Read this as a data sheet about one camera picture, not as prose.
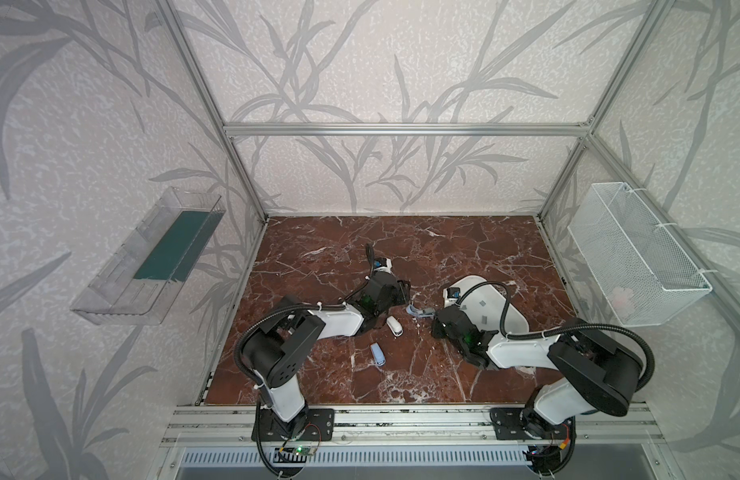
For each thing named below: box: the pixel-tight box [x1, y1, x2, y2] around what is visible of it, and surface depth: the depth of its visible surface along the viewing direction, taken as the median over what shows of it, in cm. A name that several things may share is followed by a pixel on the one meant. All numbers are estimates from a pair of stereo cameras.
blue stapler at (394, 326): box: [386, 315, 404, 337], surface depth 91 cm
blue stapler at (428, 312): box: [406, 304, 436, 319], surface depth 95 cm
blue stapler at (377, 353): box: [370, 342, 387, 366], surface depth 86 cm
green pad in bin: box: [133, 211, 224, 282], surface depth 69 cm
